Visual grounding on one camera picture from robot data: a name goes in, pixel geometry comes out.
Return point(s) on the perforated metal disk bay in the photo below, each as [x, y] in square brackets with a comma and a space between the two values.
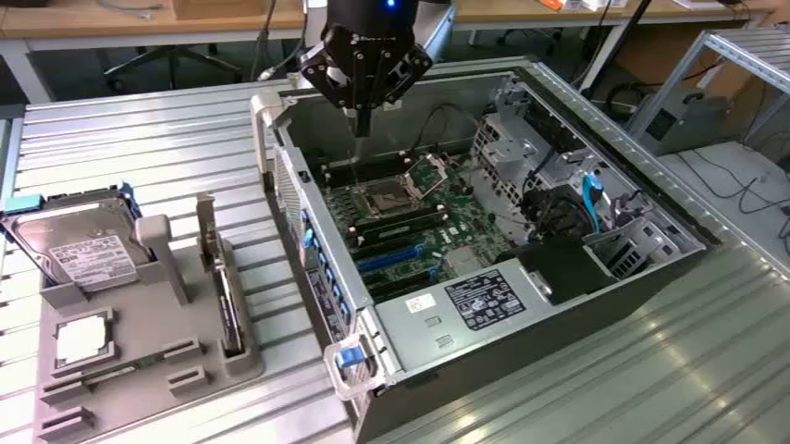
[642, 250]

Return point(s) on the white small box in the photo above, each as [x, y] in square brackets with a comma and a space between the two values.
[598, 4]

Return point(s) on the metal socket cover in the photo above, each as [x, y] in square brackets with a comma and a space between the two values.
[425, 176]

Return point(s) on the brown cardboard box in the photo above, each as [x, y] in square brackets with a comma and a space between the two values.
[216, 8]

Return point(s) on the silver chipset heatsink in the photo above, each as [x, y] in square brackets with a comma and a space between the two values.
[464, 261]

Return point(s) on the blue disk caddy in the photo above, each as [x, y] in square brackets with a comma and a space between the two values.
[21, 205]

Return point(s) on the CPU socket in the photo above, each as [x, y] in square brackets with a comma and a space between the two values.
[383, 199]

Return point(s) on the black office chair base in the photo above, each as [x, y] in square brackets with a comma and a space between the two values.
[172, 62]

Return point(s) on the silver CPU chip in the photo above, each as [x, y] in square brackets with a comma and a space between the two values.
[85, 340]

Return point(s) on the aluminium profile frame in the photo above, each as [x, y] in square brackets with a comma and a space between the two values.
[734, 51]

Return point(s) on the grey power supply unit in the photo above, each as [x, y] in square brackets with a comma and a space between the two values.
[419, 333]

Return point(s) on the green motherboard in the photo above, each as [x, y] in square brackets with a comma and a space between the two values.
[468, 217]

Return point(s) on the silver hard disk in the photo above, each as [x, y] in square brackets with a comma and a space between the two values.
[80, 250]

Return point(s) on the black graphics card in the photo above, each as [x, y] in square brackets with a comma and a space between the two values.
[228, 314]

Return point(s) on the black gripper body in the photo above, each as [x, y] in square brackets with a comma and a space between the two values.
[372, 23]

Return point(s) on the wooden desk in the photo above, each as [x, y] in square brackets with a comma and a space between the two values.
[122, 25]

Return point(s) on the grey plastic parts rack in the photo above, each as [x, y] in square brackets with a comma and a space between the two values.
[148, 333]

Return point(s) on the open grey PC case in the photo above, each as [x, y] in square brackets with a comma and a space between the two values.
[555, 347]

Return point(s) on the black tower box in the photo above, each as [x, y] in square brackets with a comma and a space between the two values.
[684, 125]

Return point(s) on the thin metal locking lever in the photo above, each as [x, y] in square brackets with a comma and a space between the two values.
[355, 162]

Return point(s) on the metal disk bay cage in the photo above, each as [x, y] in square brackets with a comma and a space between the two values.
[505, 157]

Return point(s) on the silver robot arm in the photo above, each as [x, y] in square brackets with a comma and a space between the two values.
[439, 32]

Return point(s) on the green RAM stick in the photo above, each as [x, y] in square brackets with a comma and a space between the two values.
[122, 369]

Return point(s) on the orange small box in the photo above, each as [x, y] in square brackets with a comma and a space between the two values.
[553, 4]

